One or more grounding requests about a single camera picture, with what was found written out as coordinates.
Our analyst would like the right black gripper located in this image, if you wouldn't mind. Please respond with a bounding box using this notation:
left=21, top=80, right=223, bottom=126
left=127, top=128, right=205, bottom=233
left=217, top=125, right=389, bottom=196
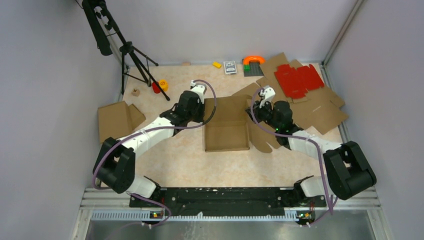
left=244, top=98, right=280, bottom=131

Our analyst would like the brown cardboard box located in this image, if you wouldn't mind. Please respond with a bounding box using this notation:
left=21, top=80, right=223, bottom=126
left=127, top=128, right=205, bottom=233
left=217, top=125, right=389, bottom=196
left=203, top=95, right=250, bottom=153
left=97, top=101, right=146, bottom=143

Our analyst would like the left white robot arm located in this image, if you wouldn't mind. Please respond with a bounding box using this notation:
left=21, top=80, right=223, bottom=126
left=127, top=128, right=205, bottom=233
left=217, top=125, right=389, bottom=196
left=93, top=84, right=206, bottom=207

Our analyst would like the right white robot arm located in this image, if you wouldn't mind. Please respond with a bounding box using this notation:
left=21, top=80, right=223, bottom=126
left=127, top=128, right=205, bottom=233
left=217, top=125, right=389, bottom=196
left=245, top=100, right=377, bottom=206

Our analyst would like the playing card deck box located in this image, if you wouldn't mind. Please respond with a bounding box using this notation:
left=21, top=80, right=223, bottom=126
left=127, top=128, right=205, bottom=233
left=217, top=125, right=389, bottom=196
left=223, top=60, right=237, bottom=75

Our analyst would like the folded brown cardboard box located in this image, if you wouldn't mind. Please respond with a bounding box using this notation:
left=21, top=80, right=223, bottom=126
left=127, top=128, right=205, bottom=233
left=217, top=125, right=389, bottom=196
left=97, top=101, right=146, bottom=143

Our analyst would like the small brown cardboard blank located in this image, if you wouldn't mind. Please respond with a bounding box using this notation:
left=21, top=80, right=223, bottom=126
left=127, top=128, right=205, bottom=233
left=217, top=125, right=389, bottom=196
left=256, top=76, right=310, bottom=104

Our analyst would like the yellow round toy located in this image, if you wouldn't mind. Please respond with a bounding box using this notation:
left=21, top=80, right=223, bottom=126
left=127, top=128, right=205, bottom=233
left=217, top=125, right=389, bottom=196
left=159, top=79, right=169, bottom=92

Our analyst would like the red flat cardboard blank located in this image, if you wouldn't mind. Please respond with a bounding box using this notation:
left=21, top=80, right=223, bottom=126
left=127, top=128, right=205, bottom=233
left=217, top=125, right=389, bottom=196
left=274, top=64, right=325, bottom=100

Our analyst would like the large brown cardboard sheet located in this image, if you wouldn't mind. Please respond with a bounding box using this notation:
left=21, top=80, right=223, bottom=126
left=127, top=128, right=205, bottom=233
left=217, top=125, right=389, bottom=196
left=231, top=51, right=350, bottom=154

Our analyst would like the yellow small block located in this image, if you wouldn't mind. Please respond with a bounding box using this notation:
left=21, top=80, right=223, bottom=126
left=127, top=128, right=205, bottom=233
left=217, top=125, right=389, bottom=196
left=212, top=61, right=222, bottom=69

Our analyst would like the small wooden cube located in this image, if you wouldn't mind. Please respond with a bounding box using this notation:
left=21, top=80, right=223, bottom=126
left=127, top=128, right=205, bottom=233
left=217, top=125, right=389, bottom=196
left=131, top=88, right=140, bottom=97

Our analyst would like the orange horseshoe toy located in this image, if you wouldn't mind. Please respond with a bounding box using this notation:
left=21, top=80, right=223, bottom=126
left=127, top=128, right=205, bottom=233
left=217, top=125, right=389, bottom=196
left=242, top=55, right=266, bottom=65

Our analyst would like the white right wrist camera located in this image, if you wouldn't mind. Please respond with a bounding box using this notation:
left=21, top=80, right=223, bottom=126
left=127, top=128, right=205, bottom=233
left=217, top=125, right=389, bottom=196
left=258, top=85, right=276, bottom=108

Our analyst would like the grey lego base plate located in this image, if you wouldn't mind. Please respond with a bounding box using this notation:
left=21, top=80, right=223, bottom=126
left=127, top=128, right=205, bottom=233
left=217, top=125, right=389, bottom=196
left=243, top=62, right=264, bottom=77

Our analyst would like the black camera tripod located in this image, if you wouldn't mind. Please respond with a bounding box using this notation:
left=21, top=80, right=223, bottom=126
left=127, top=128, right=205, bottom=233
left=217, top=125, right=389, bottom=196
left=80, top=0, right=159, bottom=95

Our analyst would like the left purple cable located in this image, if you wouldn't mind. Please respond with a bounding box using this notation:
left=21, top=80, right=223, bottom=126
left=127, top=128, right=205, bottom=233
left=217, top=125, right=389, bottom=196
left=92, top=79, right=218, bottom=228

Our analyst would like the purple cable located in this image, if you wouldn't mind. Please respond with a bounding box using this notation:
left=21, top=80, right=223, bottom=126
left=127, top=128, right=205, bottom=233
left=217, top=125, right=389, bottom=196
left=249, top=87, right=339, bottom=228
left=92, top=79, right=218, bottom=228

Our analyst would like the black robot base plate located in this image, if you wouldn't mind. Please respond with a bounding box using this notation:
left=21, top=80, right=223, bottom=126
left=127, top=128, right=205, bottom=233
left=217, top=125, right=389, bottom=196
left=129, top=186, right=327, bottom=223

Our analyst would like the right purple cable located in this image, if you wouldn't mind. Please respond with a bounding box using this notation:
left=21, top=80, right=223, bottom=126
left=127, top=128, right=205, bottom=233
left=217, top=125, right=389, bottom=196
left=249, top=87, right=339, bottom=228

